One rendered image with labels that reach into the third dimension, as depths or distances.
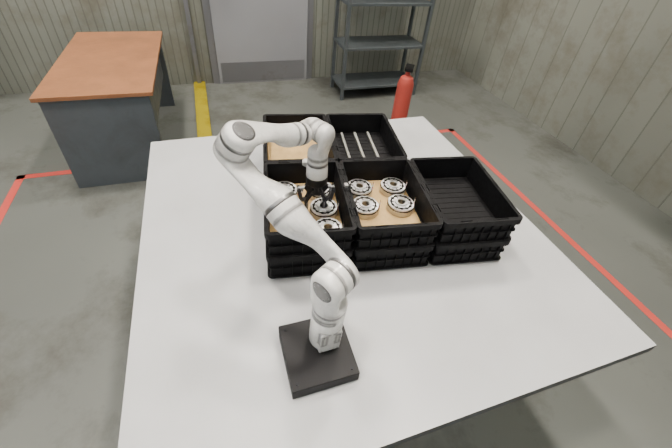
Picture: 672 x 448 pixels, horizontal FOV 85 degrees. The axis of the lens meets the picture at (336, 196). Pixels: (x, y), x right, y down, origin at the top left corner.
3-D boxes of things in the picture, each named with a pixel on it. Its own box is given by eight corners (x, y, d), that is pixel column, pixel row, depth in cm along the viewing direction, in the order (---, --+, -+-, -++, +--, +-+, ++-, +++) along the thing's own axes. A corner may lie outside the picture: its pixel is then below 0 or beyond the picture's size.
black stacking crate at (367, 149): (403, 180, 161) (408, 158, 153) (336, 182, 156) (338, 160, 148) (380, 134, 190) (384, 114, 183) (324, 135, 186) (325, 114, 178)
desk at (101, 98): (177, 103, 372) (162, 30, 327) (175, 178, 278) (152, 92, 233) (104, 107, 353) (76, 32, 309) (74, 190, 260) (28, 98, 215)
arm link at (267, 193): (202, 147, 92) (262, 226, 91) (215, 123, 86) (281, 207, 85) (229, 139, 99) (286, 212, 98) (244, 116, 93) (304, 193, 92)
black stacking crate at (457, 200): (511, 242, 135) (524, 220, 128) (436, 248, 131) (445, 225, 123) (466, 178, 165) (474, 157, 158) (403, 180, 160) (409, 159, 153)
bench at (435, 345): (558, 424, 164) (657, 345, 119) (177, 581, 119) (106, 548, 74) (402, 199, 279) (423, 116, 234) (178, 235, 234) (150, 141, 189)
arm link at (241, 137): (298, 110, 106) (284, 129, 111) (219, 116, 86) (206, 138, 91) (315, 136, 104) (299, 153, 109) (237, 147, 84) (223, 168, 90)
